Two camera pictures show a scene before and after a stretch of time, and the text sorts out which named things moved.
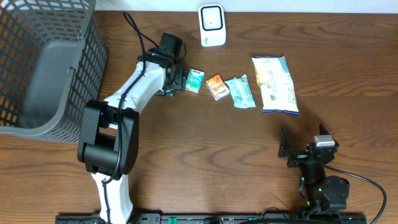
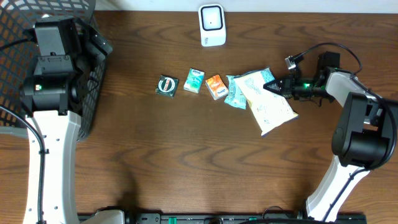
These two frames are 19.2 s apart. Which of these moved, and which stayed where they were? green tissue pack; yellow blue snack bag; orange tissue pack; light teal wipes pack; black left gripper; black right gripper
Moved: black left gripper; yellow blue snack bag; black right gripper; light teal wipes pack
Stayed: orange tissue pack; green tissue pack
